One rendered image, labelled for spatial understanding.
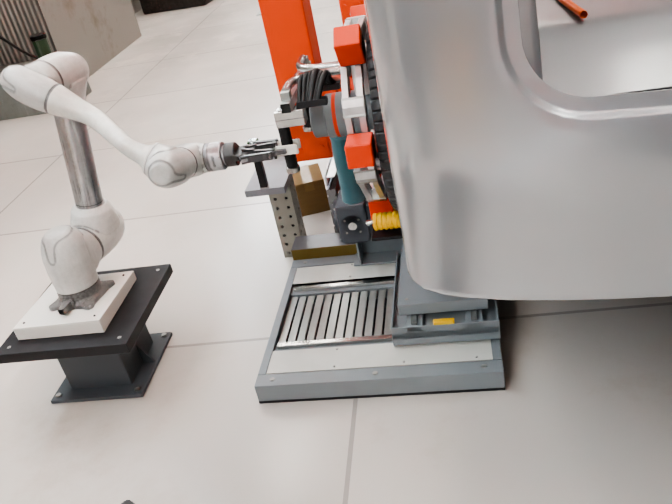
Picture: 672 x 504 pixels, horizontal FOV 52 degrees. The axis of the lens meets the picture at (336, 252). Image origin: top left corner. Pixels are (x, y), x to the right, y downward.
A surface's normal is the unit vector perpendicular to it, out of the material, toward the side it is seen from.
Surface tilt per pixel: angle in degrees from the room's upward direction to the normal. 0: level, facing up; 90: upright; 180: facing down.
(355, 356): 0
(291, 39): 90
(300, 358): 0
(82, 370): 90
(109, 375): 90
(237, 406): 0
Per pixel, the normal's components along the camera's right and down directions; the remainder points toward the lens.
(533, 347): -0.18, -0.84
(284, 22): -0.11, 0.53
